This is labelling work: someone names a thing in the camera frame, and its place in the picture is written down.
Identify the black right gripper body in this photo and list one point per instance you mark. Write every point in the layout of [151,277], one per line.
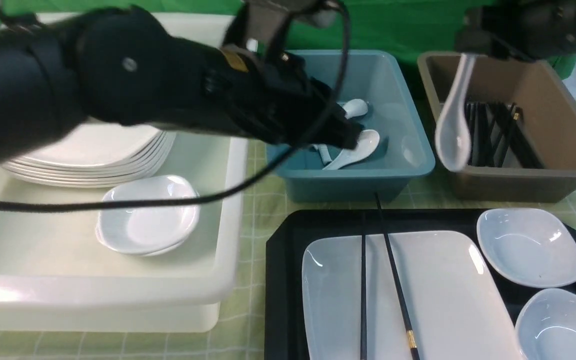
[524,30]

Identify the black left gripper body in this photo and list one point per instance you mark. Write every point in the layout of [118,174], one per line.
[277,103]

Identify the white ceramic spoon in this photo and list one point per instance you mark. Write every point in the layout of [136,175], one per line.
[452,137]

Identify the small white bowl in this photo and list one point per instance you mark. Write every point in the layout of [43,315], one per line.
[546,326]
[528,246]

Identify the black chopstick gold band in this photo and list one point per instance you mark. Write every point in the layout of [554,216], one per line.
[410,335]

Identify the white rectangular rice plate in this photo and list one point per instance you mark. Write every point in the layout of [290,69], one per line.
[455,308]

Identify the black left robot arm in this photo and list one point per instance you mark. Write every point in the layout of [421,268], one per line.
[121,66]

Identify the white spoon in bin left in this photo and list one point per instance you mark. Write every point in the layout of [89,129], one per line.
[323,152]

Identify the white spoon in bin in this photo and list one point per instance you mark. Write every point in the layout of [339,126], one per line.
[368,141]
[323,152]
[355,108]

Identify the white spoon in bin upper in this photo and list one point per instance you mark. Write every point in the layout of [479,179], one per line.
[355,108]

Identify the green backdrop cloth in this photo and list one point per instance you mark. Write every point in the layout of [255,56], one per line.
[402,28]

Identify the black chopsticks bundle in bin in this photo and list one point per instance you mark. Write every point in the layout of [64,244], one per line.
[498,136]

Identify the white spoon in bin lower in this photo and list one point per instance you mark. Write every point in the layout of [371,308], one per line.
[368,141]

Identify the brown plastic bin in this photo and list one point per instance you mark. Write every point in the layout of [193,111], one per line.
[549,125]

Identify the teal plastic bin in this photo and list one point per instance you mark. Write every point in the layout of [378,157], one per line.
[403,153]

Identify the stacked small white bowls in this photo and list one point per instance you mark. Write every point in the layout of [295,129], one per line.
[152,230]

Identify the stack of white square plates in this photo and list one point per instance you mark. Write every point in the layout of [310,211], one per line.
[96,156]

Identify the green checkered tablecloth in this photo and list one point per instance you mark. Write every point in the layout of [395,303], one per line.
[240,330]

